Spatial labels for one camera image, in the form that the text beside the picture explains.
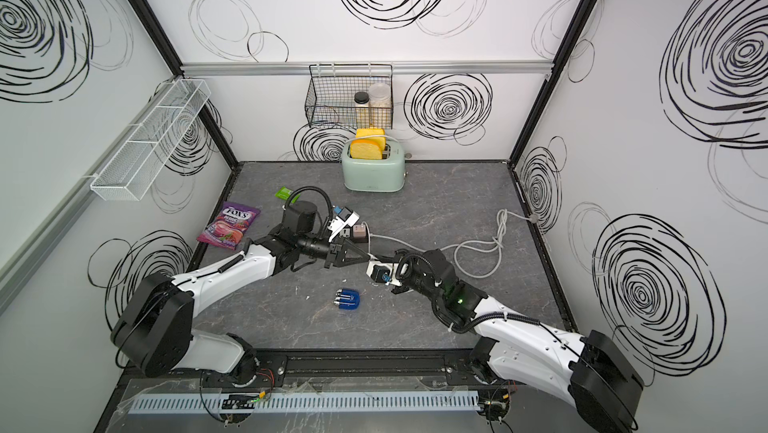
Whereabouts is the blue electric shaver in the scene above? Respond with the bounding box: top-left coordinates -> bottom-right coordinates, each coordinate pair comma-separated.
334,288 -> 360,310

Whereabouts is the pink USB charger adapter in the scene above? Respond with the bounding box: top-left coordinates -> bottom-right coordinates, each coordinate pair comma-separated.
350,223 -> 369,243

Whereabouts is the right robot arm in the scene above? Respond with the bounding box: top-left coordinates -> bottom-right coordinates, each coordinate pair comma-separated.
366,250 -> 644,432

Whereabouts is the purple candy bag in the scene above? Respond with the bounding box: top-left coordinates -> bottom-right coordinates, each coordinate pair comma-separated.
197,201 -> 261,250

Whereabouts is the mint green toaster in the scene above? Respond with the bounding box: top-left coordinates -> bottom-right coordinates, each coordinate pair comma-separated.
341,137 -> 406,193

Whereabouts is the white slotted cable duct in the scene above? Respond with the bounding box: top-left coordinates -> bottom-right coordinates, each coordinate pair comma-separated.
128,391 -> 481,416

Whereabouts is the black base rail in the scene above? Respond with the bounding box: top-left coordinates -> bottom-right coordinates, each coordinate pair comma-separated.
125,347 -> 607,389

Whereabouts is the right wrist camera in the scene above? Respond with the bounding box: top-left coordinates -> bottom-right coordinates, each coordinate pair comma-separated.
371,265 -> 402,287

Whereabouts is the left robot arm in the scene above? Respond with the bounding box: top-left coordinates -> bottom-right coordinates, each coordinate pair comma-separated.
110,193 -> 372,388

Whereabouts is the black power strip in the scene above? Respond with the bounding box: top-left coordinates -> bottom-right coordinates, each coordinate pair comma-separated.
338,224 -> 370,243

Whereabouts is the black wire wall basket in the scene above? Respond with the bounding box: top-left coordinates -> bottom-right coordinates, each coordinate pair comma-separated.
304,63 -> 394,130

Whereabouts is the yellow toast slice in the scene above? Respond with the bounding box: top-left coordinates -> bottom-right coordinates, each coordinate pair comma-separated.
349,137 -> 386,161
355,128 -> 386,150

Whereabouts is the white mesh wall shelf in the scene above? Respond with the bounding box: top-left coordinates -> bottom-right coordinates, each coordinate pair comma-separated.
90,78 -> 211,201

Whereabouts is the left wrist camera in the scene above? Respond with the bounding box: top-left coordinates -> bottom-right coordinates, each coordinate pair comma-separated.
327,206 -> 360,241

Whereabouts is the white power strip cord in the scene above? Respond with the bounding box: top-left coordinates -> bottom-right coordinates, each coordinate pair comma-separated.
367,209 -> 540,281

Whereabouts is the dark lid spice jar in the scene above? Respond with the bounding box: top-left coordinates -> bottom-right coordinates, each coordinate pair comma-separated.
354,91 -> 371,129

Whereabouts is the white lid spice jar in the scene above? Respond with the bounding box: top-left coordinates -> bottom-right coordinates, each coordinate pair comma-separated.
368,82 -> 392,129

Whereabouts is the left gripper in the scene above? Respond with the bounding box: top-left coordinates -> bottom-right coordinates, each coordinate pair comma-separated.
298,234 -> 369,271

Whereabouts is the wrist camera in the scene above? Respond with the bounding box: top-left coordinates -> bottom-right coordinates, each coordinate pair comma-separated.
327,206 -> 360,241
371,265 -> 402,287

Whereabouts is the rear yellow toast slice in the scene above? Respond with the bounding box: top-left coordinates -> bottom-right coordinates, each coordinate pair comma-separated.
355,128 -> 386,150

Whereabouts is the front yellow toast slice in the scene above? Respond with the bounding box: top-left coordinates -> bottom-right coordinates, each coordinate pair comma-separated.
349,137 -> 386,161

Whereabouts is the green snack packet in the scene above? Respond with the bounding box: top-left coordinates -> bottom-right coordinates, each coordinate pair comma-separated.
275,187 -> 293,200

